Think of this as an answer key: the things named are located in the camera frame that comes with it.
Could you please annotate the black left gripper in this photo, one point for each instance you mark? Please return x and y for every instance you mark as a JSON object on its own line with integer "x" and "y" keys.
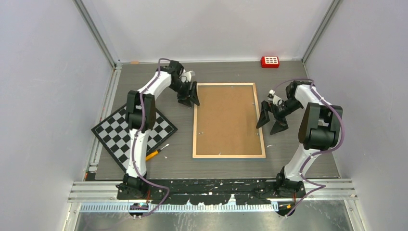
{"x": 194, "y": 98}

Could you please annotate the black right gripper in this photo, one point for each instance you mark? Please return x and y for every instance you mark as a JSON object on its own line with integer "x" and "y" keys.
{"x": 264, "y": 117}

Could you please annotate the blue picture frame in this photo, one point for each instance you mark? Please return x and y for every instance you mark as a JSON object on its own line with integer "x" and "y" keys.
{"x": 224, "y": 124}

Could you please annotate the orange handled screwdriver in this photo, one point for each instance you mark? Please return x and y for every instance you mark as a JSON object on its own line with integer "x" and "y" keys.
{"x": 156, "y": 152}

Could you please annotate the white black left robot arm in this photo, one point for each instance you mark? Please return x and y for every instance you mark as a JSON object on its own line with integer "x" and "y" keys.
{"x": 140, "y": 116}

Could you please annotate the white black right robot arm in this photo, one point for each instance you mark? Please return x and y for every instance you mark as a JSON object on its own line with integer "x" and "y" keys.
{"x": 321, "y": 129}

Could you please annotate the red toy brick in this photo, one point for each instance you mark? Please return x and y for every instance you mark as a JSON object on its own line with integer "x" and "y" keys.
{"x": 270, "y": 62}

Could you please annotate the black white chessboard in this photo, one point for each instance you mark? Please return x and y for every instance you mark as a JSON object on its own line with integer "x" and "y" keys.
{"x": 113, "y": 134}

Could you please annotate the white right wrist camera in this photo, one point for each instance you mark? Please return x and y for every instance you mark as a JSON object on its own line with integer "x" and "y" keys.
{"x": 273, "y": 98}

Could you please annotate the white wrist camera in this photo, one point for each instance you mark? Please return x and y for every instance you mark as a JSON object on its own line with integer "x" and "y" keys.
{"x": 187, "y": 76}
{"x": 273, "y": 98}

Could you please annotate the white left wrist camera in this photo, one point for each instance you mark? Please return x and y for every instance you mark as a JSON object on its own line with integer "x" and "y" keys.
{"x": 187, "y": 76}

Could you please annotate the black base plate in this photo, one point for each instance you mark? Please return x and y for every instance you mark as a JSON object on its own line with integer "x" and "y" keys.
{"x": 210, "y": 191}

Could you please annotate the aluminium front rail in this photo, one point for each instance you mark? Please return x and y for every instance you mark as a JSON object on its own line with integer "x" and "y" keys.
{"x": 101, "y": 196}

